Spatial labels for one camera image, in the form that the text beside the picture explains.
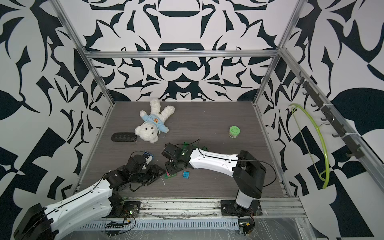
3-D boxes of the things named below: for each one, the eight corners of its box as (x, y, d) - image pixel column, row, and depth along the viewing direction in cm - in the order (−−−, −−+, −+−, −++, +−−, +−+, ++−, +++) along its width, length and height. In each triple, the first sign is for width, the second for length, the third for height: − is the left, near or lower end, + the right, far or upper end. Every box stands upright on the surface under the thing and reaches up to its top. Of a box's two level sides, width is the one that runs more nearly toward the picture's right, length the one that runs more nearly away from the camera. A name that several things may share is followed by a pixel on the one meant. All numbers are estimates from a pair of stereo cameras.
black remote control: (113, 143, 101) (109, 139, 96) (116, 136, 104) (113, 131, 100) (136, 143, 101) (133, 139, 96) (138, 136, 104) (136, 131, 100)
